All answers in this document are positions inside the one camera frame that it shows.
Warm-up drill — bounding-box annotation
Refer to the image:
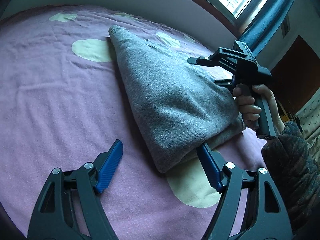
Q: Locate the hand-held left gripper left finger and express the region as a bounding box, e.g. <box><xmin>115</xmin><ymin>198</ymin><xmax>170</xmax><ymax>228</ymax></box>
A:
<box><xmin>27</xmin><ymin>139</ymin><xmax>124</xmax><ymax>240</ymax></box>

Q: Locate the blue curtain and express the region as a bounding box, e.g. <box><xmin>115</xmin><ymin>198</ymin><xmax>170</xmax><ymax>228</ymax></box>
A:
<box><xmin>241</xmin><ymin>0</ymin><xmax>299</xmax><ymax>55</ymax></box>

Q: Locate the person's right forearm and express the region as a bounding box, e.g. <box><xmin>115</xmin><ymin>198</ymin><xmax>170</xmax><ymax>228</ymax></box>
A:
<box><xmin>261</xmin><ymin>90</ymin><xmax>320</xmax><ymax>232</ymax></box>

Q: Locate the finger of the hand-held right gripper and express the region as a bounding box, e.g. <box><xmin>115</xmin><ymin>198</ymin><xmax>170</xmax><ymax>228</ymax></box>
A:
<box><xmin>187</xmin><ymin>47</ymin><xmax>238</xmax><ymax>68</ymax></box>
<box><xmin>214</xmin><ymin>78</ymin><xmax>234</xmax><ymax>86</ymax></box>

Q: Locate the brown wooden door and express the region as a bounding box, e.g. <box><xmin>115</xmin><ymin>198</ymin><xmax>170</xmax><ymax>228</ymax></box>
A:
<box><xmin>269</xmin><ymin>35</ymin><xmax>320</xmax><ymax>115</ymax></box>

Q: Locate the quilted patterned furniture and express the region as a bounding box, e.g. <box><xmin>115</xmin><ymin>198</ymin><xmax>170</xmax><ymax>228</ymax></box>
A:
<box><xmin>296</xmin><ymin>97</ymin><xmax>320</xmax><ymax>144</ymax></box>

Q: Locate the grey knitted sweater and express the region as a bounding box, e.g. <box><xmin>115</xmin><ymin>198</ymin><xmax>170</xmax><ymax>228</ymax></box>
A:
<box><xmin>108</xmin><ymin>25</ymin><xmax>247</xmax><ymax>173</ymax></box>

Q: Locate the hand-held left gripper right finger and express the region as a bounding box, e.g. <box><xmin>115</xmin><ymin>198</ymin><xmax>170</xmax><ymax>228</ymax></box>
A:
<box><xmin>197</xmin><ymin>142</ymin><xmax>293</xmax><ymax>240</ymax></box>

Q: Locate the purple blanket with cream dots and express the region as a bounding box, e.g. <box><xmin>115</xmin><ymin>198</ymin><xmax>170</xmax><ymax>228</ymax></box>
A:
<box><xmin>0</xmin><ymin>4</ymin><xmax>293</xmax><ymax>240</ymax></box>

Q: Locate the person's right hand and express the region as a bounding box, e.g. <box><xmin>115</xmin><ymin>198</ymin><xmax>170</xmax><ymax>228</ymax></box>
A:
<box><xmin>232</xmin><ymin>84</ymin><xmax>285</xmax><ymax>131</ymax></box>

